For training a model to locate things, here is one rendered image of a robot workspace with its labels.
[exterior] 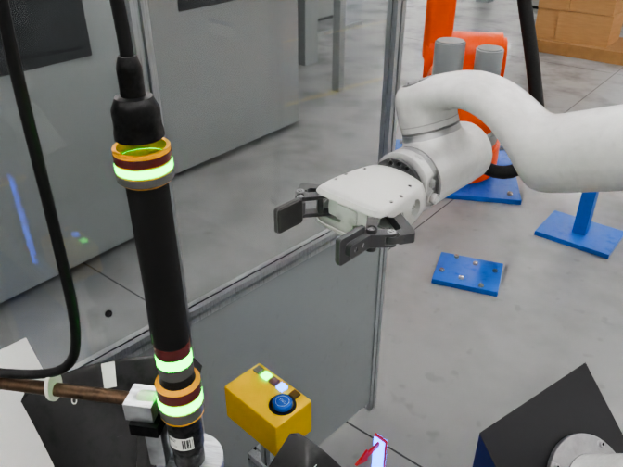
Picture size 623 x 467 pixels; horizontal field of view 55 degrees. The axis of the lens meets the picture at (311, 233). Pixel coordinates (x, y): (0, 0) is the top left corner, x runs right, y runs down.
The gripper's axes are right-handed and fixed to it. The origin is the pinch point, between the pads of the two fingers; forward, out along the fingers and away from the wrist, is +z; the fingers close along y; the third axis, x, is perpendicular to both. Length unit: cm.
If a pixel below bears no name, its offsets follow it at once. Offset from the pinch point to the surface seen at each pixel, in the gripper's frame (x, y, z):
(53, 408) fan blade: -24.8, 22.3, 24.0
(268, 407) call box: -58, 26, -15
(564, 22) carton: -130, 271, -731
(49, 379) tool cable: -9.7, 10.5, 26.6
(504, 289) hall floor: -166, 71, -228
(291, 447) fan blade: -44.0, 7.8, -3.5
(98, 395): -11.1, 6.5, 23.8
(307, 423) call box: -64, 21, -21
